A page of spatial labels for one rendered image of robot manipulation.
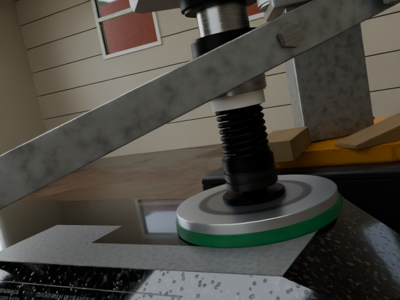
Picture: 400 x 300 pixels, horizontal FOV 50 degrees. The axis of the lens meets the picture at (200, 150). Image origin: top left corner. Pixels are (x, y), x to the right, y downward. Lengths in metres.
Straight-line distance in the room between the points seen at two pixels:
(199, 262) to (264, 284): 0.09
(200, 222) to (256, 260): 0.09
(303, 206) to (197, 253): 0.13
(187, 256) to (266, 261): 0.10
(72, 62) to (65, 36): 0.53
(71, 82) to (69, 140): 8.71
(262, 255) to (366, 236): 0.15
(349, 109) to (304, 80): 0.15
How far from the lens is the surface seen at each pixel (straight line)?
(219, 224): 0.49
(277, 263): 0.44
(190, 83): 0.48
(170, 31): 7.69
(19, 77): 9.75
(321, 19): 0.55
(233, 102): 0.53
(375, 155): 1.07
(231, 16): 0.54
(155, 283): 0.48
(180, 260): 0.49
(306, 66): 1.22
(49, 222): 0.82
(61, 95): 9.42
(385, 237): 0.57
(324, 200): 0.52
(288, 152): 1.02
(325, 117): 1.23
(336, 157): 1.09
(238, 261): 0.46
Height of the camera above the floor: 0.98
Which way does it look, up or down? 8 degrees down
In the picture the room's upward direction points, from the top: 11 degrees counter-clockwise
